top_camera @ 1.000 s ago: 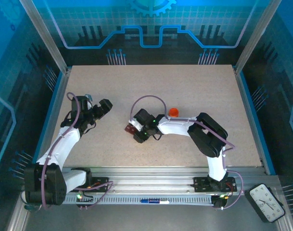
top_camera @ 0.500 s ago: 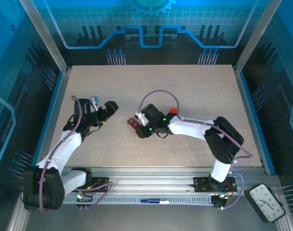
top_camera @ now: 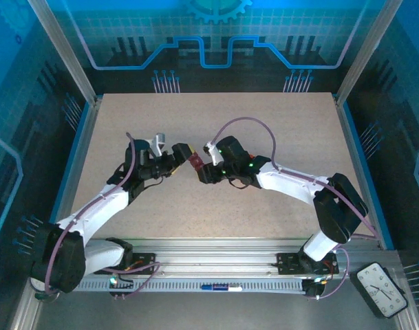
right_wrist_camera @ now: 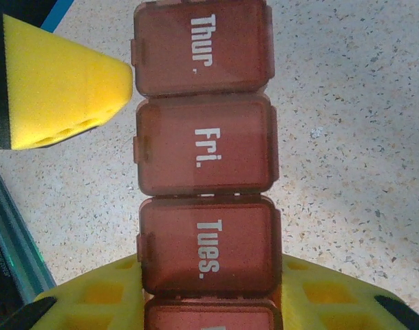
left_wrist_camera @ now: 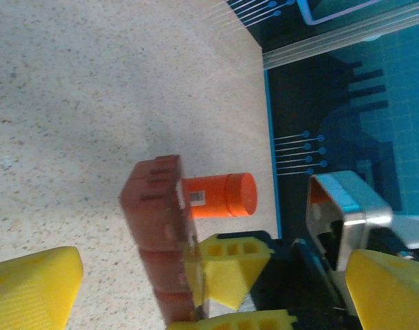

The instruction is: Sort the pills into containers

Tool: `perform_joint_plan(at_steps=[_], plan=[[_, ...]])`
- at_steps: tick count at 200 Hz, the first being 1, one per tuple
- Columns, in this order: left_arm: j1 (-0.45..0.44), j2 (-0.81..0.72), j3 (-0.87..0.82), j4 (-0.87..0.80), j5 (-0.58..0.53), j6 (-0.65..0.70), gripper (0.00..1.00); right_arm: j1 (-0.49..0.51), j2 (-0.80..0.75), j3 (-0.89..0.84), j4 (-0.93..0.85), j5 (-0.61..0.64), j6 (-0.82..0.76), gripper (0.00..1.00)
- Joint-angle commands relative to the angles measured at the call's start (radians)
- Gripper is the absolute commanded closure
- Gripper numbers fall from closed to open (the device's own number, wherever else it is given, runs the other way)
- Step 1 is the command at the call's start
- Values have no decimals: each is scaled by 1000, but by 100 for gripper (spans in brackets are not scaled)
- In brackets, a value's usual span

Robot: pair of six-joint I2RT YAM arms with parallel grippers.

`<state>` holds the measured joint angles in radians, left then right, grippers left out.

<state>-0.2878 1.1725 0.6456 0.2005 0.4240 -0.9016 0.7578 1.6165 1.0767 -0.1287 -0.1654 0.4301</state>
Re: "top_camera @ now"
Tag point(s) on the dark red weekly pill organizer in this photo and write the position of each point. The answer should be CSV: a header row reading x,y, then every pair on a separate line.
x,y
196,161

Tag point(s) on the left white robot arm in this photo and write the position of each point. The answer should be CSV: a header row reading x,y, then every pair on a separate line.
x,y
92,220

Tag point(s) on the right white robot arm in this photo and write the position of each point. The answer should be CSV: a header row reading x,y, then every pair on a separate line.
x,y
285,182

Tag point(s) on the blue and white marker pen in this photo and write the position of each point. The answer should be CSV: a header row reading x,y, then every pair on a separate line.
x,y
221,287

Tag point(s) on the black rectangular analog clock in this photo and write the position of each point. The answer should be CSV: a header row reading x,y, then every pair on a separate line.
x,y
379,288

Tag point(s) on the aluminium side rail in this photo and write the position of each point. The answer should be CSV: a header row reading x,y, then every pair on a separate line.
x,y
80,154
353,151

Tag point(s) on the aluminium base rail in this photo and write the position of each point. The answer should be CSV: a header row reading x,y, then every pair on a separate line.
x,y
212,258

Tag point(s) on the aluminium frame post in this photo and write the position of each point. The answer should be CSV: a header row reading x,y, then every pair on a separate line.
x,y
63,51
364,51

